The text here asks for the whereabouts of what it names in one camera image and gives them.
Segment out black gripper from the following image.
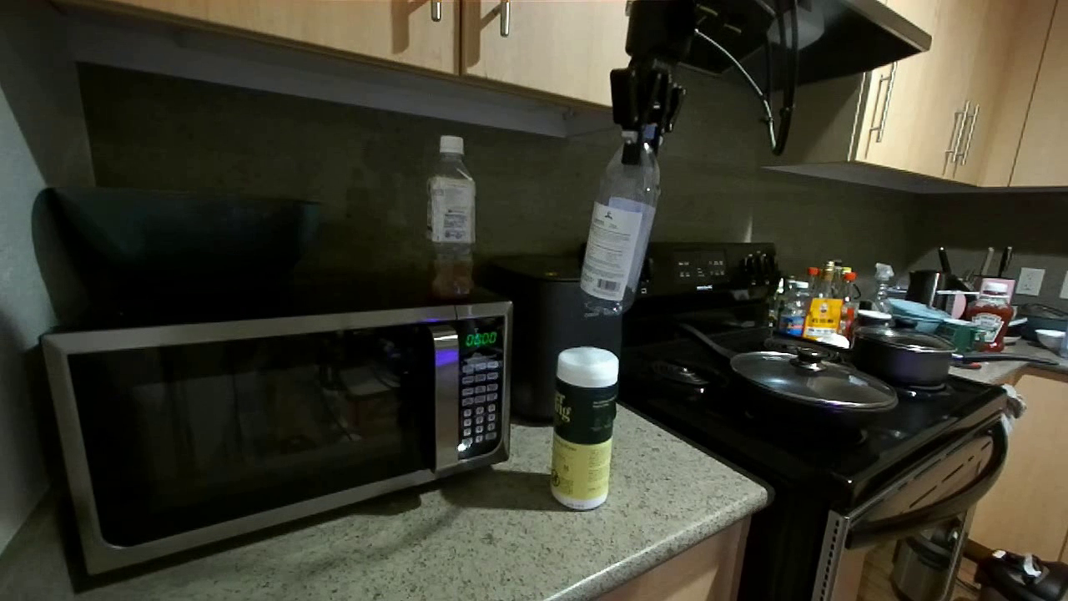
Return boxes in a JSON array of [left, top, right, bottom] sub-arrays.
[[611, 0, 697, 139]]

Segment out clear plastic water bottle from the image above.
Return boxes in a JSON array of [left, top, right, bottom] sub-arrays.
[[582, 135, 660, 318]]

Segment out brown tea bottle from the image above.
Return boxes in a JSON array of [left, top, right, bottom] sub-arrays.
[[429, 135, 479, 296]]

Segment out yellow oil bottle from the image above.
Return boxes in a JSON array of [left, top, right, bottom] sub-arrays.
[[804, 262, 840, 342]]

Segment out white lidded supplement bottle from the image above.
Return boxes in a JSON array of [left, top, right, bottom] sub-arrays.
[[550, 349, 621, 512]]

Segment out wooden upper cabinet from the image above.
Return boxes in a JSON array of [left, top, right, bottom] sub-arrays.
[[53, 0, 628, 138]]

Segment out steel range hood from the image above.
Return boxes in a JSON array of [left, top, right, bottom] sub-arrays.
[[687, 0, 934, 88]]

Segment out black pan with glass lid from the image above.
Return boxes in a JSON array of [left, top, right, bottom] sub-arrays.
[[730, 351, 897, 422]]

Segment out wooden corner cabinets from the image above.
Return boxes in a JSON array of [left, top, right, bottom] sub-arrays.
[[765, 0, 1068, 194]]

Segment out black saucepan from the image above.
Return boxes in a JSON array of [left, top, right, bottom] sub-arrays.
[[850, 331, 955, 387]]

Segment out red labelled jar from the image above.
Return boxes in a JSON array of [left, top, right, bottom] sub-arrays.
[[968, 278, 1015, 351]]

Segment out black electric stove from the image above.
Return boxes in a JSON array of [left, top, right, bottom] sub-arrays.
[[626, 245, 1011, 601]]

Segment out dark teal bowl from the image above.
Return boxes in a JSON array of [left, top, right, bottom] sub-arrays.
[[51, 186, 322, 293]]

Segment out stainless steel microwave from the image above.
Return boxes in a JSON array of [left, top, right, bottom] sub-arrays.
[[39, 302, 511, 576]]

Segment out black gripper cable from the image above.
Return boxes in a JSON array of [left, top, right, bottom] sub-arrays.
[[687, 0, 807, 157]]

